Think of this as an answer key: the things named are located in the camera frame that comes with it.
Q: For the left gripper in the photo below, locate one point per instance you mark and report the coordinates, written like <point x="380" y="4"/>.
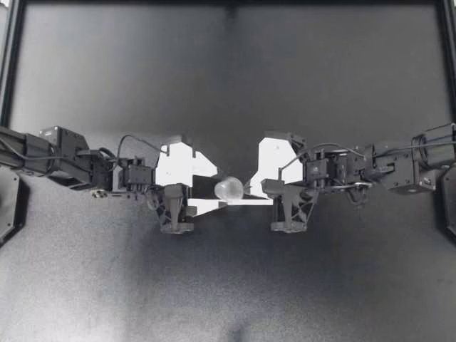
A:
<point x="139" y="176"/>

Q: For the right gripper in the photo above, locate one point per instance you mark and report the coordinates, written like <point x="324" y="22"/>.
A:
<point x="326" y="169"/>

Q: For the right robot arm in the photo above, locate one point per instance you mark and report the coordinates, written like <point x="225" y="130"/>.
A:
<point x="409" y="167"/>

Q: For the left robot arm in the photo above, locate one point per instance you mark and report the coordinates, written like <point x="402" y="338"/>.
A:
<point x="39" y="153"/>

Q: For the clear plastic cup with lid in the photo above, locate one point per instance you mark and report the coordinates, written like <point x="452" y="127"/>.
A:
<point x="229" y="189"/>

